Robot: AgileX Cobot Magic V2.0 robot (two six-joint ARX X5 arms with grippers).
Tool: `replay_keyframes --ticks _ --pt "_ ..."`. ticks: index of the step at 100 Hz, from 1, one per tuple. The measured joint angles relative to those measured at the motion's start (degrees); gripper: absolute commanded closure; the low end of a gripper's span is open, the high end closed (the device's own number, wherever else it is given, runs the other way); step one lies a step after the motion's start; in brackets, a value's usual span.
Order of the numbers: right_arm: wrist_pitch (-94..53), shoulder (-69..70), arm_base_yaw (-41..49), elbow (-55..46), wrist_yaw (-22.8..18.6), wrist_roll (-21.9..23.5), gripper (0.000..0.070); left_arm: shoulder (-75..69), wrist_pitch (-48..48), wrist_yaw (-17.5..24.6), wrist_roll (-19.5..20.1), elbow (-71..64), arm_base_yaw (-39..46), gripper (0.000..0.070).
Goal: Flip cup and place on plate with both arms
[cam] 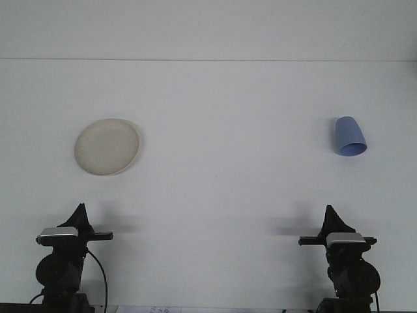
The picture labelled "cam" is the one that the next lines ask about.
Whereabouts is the pale blue cup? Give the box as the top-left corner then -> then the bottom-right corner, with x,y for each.
331,115 -> 369,158

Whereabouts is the pale round plate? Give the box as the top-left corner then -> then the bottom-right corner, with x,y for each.
74,117 -> 143,177

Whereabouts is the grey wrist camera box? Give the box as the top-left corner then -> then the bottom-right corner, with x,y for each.
326,231 -> 366,248
36,227 -> 81,246

